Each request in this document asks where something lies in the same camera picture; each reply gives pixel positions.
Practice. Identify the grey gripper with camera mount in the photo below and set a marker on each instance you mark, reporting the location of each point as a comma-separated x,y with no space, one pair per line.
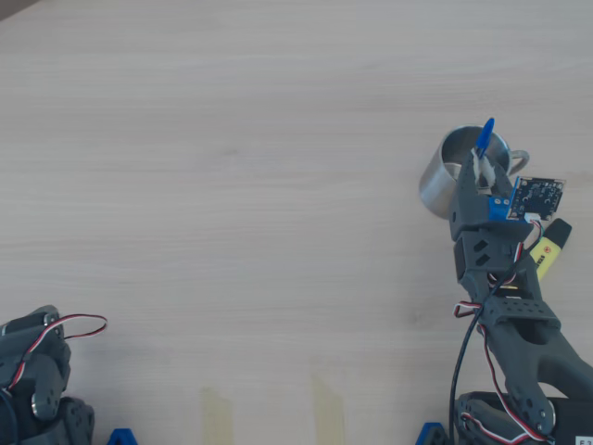
469,207

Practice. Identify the blue ballpoint pen with cap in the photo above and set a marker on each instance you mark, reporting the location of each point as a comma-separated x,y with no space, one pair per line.
486,134

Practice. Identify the yellow highlighter with black cap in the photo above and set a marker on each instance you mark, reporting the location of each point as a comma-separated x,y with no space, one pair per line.
551,245

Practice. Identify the yellow masking tape strip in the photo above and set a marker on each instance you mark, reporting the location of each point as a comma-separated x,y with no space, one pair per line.
329,412

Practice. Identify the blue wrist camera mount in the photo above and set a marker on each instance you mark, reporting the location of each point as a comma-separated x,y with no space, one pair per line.
500,208

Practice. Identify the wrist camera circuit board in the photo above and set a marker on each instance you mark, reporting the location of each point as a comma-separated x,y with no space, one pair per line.
537,197

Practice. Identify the grey robot arm with camera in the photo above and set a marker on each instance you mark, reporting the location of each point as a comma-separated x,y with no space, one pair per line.
523,334

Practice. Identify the blue small arm base plate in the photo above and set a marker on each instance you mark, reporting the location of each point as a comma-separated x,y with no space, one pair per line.
428,436

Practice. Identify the blue perforated arm base plate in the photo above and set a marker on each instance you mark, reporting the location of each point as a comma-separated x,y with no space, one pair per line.
122,438

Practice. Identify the grey robot arm without camera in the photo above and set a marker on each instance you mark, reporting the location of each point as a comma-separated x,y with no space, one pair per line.
46,380

